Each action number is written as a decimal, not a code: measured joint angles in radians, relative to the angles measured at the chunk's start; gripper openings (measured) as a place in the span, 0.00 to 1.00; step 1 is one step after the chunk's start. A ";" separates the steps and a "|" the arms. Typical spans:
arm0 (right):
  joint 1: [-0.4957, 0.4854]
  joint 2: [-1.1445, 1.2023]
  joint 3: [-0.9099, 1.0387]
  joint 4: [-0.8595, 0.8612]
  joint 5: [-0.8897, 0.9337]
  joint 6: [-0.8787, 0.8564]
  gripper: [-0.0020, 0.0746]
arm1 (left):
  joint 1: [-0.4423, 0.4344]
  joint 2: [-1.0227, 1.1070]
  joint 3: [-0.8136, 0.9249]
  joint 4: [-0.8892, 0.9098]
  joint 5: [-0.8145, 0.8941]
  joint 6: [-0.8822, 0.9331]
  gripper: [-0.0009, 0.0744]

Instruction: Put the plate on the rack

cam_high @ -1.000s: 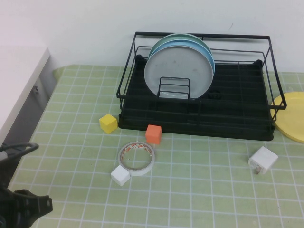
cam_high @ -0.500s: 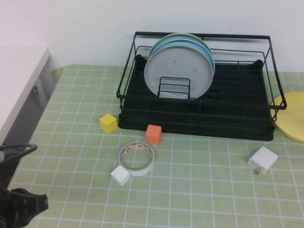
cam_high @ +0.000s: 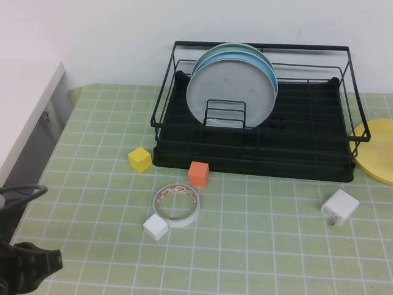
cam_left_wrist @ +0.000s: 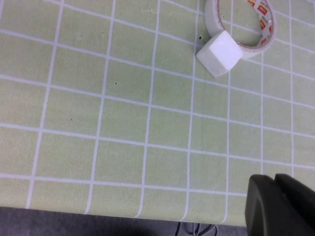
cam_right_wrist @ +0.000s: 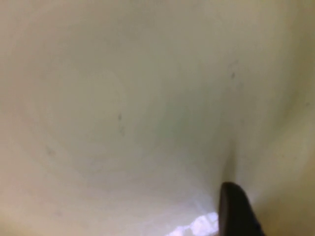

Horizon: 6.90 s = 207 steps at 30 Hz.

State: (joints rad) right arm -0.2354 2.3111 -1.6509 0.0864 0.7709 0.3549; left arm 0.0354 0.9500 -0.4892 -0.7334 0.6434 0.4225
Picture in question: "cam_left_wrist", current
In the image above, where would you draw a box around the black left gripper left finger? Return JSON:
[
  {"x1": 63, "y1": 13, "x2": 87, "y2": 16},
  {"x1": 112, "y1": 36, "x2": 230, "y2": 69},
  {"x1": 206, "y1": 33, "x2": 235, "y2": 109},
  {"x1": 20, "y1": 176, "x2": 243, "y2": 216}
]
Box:
[{"x1": 245, "y1": 174, "x2": 308, "y2": 236}]

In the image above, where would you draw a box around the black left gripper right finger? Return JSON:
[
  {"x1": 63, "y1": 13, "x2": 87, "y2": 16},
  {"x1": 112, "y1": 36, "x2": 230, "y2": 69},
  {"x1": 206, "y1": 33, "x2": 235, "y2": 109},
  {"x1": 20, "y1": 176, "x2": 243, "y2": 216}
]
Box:
[{"x1": 275, "y1": 173, "x2": 315, "y2": 236}]

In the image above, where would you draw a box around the white cube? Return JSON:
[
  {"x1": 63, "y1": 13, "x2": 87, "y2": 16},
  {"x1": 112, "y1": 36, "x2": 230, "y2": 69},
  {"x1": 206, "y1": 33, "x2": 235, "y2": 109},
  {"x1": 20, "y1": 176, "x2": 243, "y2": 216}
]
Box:
[{"x1": 195, "y1": 30, "x2": 243, "y2": 78}]

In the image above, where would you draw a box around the green checkered tablecloth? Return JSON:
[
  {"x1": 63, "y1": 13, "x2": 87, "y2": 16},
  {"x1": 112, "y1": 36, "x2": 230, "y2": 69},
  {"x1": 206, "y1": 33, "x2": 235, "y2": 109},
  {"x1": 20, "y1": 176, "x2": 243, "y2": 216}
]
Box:
[{"x1": 0, "y1": 0, "x2": 315, "y2": 228}]

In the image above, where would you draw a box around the white tape roll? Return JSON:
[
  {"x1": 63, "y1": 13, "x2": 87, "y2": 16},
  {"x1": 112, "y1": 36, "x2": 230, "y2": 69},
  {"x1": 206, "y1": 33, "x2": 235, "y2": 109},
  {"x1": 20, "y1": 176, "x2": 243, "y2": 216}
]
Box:
[{"x1": 203, "y1": 0, "x2": 278, "y2": 59}]

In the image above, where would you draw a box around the thin black floor cable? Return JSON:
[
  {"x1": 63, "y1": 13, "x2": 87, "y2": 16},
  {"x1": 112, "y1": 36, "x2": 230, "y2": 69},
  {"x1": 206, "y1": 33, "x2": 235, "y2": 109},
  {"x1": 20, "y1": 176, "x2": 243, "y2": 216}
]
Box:
[{"x1": 175, "y1": 221, "x2": 219, "y2": 236}]

